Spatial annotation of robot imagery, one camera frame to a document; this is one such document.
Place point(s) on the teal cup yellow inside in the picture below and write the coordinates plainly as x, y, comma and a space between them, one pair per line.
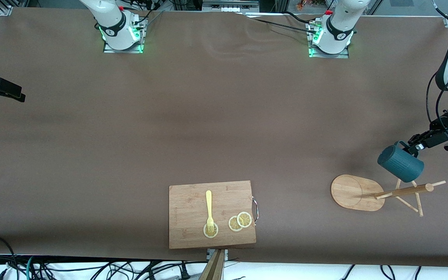
401, 165

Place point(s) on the small colourful object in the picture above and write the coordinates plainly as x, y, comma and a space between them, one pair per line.
303, 4

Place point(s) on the lemon slice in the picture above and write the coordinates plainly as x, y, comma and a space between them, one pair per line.
244, 219
214, 233
231, 224

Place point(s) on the black plug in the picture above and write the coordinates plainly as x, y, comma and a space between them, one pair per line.
185, 274

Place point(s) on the small metal bracket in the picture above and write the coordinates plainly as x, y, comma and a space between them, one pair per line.
226, 254

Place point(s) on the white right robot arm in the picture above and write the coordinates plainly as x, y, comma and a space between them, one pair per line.
113, 27

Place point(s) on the wooden cup rack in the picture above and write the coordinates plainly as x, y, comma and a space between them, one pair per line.
350, 192

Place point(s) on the brown table cover sheet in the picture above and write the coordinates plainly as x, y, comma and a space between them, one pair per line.
224, 116

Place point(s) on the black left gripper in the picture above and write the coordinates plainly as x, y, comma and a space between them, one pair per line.
443, 128

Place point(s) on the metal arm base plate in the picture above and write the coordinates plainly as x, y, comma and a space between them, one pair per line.
109, 50
342, 55

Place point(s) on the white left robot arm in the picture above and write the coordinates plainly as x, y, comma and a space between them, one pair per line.
336, 29

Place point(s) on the wooden post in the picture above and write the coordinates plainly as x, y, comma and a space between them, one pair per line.
213, 268

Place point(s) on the grey power strip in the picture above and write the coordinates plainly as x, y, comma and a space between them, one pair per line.
230, 6

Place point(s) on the yellow plastic fork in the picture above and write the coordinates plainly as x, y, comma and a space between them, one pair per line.
209, 202

